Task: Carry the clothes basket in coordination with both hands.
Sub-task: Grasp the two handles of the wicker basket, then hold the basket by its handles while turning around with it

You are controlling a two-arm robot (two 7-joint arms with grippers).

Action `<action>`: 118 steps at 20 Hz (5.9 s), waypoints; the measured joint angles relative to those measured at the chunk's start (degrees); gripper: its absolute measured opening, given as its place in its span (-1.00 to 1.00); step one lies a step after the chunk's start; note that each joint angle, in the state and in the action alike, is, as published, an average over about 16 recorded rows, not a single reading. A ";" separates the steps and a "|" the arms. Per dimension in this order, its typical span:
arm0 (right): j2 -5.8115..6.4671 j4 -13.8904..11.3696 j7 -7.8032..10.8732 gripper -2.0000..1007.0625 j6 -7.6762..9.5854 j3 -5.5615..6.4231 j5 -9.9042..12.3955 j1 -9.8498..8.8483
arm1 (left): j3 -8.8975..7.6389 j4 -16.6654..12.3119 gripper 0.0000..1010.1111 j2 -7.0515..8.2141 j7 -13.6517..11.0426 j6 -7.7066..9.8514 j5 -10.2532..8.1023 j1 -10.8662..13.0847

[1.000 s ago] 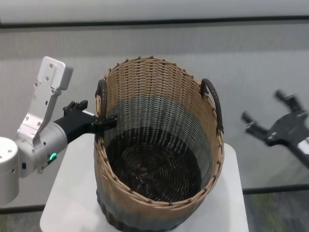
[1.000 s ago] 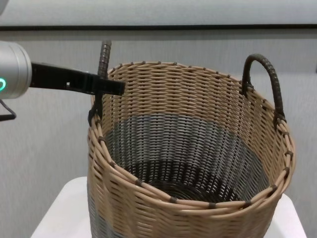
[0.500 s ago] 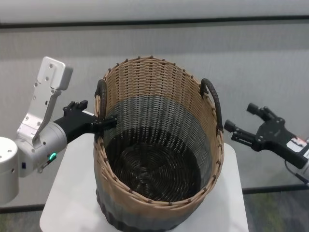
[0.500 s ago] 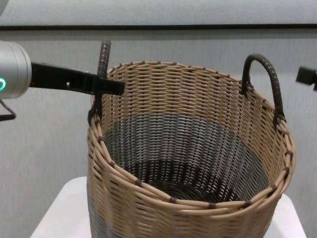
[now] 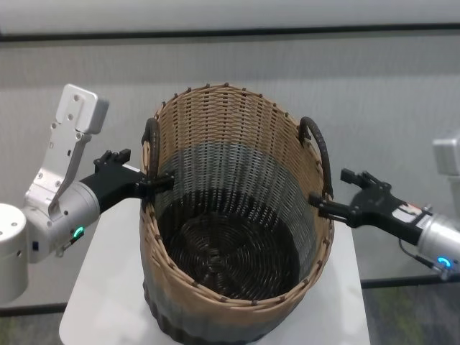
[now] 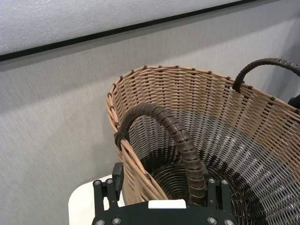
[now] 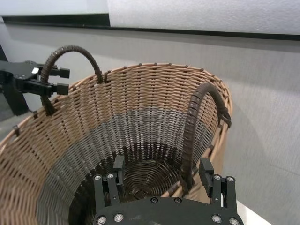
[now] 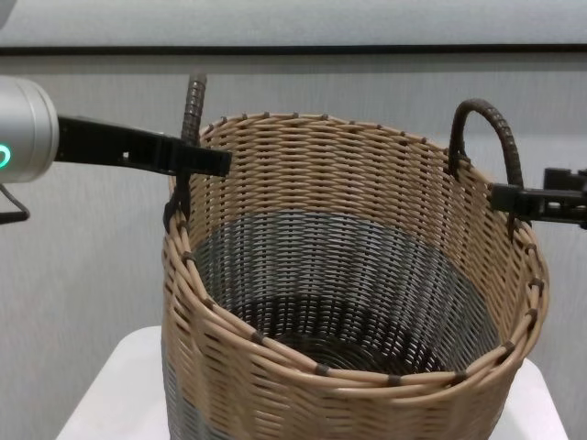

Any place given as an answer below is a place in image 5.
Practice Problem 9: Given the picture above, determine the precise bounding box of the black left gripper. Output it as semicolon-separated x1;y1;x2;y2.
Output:
78;147;176;215

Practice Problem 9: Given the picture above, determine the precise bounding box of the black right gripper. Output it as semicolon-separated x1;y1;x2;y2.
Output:
308;167;432;247

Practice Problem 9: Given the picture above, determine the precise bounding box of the beige grey wicker clothes basket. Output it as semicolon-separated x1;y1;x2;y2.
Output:
139;82;335;341

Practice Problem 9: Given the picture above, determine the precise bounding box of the white rounded small table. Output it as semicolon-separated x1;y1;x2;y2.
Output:
59;199;371;345

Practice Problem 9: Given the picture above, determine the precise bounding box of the right arm connector cable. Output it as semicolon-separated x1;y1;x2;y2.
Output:
397;238;452;282

